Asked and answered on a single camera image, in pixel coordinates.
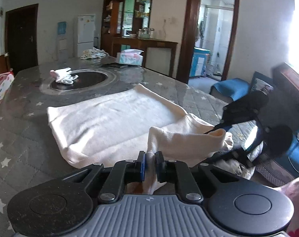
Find blue water dispenser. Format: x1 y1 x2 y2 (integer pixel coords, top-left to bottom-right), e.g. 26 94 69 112
57 22 68 62

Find black remote on table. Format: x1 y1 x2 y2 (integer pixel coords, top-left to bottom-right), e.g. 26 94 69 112
102 63 128 69

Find tissue pack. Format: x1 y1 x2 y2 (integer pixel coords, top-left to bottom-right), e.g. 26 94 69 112
116 49 143 66

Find cream white garment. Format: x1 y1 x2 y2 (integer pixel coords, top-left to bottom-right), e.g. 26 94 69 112
47 85 234 194

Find grey star quilted mat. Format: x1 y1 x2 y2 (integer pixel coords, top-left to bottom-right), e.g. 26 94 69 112
0 59 225 236

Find small white cloth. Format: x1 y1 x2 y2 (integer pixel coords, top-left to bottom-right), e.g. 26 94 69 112
50 67 79 85

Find white refrigerator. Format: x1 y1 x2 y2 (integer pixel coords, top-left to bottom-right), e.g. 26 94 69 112
76 14 95 57

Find patterned crumpled cloth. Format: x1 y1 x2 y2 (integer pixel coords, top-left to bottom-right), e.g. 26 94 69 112
80 47 109 60

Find dark wooden door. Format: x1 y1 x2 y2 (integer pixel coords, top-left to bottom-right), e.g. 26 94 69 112
5 4 38 74

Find round dark table inset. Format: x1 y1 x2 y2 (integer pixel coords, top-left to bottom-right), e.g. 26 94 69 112
50 71 108 91

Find blue sofa cushion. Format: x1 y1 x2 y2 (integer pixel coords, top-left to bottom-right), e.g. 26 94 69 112
210 78 250 103

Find wooden sideboard counter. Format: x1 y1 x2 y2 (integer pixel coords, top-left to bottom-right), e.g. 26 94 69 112
111 37 178 77

